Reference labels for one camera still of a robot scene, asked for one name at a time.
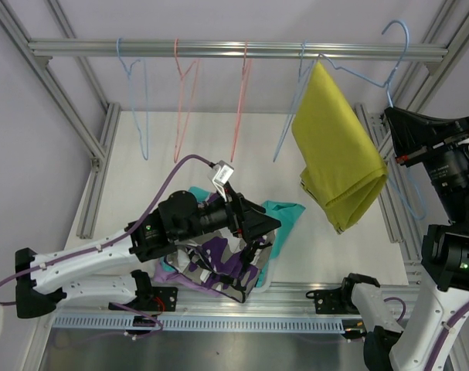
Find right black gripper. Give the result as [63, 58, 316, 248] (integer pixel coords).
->
[389, 104, 469, 226]

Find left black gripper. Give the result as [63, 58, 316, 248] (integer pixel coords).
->
[176, 182, 280, 243]

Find teal trousers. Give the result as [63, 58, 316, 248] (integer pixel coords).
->
[158, 185, 308, 291]

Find purple white patterned trousers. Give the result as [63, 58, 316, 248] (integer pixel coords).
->
[157, 191, 277, 303]

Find olive yellow trousers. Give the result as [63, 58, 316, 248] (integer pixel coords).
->
[291, 63, 388, 234]

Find lilac purple trousers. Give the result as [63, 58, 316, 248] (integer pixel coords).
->
[152, 264, 220, 298]

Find pink wire hanger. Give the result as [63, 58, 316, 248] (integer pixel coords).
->
[173, 39, 201, 163]
[230, 41, 252, 162]

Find light blue wire hanger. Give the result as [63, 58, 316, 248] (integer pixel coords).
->
[116, 36, 152, 160]

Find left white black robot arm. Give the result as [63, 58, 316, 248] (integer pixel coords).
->
[15, 191, 281, 319]

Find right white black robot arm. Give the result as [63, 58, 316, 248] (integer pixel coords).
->
[338, 108, 469, 370]

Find white plastic basket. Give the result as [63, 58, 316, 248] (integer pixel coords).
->
[155, 257, 277, 293]

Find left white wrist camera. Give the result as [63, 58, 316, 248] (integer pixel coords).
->
[208, 161, 234, 201]

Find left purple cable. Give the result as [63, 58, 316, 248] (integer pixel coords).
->
[0, 154, 216, 306]

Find aluminium frame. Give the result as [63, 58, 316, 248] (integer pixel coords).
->
[0, 1, 469, 370]

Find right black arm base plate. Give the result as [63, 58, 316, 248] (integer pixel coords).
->
[305, 288, 359, 315]

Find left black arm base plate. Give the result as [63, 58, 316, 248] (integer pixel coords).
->
[107, 287, 178, 312]

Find white slotted cable duct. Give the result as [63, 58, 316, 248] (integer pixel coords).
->
[53, 314, 345, 334]

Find aluminium hanging rail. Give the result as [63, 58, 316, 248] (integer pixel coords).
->
[28, 39, 448, 63]

